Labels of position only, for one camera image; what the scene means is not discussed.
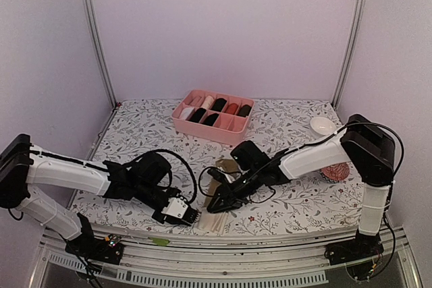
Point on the white folded cloth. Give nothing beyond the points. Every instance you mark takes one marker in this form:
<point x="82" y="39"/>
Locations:
<point x="186" y="113"/>

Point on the red patterned bowl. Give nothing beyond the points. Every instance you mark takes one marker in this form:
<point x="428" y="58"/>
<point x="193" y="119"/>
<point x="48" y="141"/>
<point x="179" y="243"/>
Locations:
<point x="335" y="173"/>

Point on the black rolled underwear front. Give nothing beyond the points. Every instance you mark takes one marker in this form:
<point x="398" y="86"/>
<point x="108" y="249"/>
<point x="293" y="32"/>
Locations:
<point x="197" y="115"/>

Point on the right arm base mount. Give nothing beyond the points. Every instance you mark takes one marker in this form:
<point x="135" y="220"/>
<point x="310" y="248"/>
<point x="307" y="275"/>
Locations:
<point x="358" y="248"/>

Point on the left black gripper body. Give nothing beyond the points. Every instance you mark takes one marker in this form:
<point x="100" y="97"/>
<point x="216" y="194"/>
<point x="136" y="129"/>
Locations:
<point x="145" y="195"/>

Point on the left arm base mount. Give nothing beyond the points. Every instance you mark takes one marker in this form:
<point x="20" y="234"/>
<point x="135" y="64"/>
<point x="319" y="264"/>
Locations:
<point x="108" y="249"/>

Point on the aluminium frame post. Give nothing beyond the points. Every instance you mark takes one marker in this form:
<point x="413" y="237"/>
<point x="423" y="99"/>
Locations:
<point x="359" y="7"/>
<point x="89" y="10"/>

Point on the beige rolled underwear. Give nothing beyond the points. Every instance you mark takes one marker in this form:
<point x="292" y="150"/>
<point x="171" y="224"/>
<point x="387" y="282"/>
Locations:
<point x="208" y="102"/>

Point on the pink folded cloth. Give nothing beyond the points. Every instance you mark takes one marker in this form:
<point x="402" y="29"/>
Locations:
<point x="195" y="101"/>

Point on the green tape scrap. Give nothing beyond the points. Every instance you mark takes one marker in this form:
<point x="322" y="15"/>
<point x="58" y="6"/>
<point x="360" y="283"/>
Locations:
<point x="160" y="241"/>

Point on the aluminium front rail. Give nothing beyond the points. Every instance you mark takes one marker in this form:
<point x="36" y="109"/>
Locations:
<point x="290" y="260"/>

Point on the right aluminium frame post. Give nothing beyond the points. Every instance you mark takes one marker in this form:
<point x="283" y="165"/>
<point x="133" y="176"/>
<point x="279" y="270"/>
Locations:
<point x="359" y="7"/>

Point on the black rolled underwear back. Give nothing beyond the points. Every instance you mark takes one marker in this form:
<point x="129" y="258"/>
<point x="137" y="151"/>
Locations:
<point x="219" y="104"/>

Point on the black underwear white trim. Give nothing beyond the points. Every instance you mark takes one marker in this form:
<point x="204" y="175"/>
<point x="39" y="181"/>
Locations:
<point x="211" y="119"/>

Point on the red rolled underwear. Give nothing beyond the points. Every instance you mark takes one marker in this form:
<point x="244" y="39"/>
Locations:
<point x="231" y="109"/>

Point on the pink divided storage box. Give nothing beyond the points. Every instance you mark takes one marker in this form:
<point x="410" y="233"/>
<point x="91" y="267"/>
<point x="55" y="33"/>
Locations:
<point x="228" y="129"/>

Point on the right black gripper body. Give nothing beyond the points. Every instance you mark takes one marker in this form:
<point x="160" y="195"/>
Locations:
<point x="250" y="185"/>

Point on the olive rolled underwear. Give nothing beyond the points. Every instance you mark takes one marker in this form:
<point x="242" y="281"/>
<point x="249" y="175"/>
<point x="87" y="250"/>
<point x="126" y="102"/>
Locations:
<point x="244" y="111"/>

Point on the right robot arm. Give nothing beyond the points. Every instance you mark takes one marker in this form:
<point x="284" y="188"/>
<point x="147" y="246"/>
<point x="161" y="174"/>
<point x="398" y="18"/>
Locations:
<point x="369" y="147"/>

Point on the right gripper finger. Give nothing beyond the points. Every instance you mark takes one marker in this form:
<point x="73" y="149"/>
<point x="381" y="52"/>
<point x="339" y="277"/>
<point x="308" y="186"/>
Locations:
<point x="222" y="192"/>
<point x="225" y="205"/>

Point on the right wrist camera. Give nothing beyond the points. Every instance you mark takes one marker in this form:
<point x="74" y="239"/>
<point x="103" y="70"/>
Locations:
<point x="221" y="176"/>

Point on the white bowl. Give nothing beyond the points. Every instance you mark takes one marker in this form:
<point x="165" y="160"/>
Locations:
<point x="322" y="126"/>

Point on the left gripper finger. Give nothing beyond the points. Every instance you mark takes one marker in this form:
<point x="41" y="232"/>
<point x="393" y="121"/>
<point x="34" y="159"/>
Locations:
<point x="182" y="222"/>
<point x="191" y="216"/>

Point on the left aluminium frame post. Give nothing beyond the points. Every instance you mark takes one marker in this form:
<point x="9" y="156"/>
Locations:
<point x="89" y="10"/>

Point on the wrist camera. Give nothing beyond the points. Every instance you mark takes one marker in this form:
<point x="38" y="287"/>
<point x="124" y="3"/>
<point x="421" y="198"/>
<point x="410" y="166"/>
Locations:
<point x="176" y="208"/>
<point x="221" y="176"/>

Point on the black rolled underwear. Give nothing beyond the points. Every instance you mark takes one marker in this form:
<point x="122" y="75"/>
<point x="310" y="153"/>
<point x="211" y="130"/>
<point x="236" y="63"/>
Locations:
<point x="219" y="104"/>
<point x="197" y="115"/>

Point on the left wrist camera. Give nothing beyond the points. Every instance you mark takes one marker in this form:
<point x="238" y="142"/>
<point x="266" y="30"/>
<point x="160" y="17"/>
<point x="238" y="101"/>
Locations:
<point x="176" y="208"/>

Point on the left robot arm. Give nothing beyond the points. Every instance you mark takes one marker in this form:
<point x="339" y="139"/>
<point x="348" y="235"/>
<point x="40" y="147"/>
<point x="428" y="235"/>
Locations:
<point x="24" y="167"/>

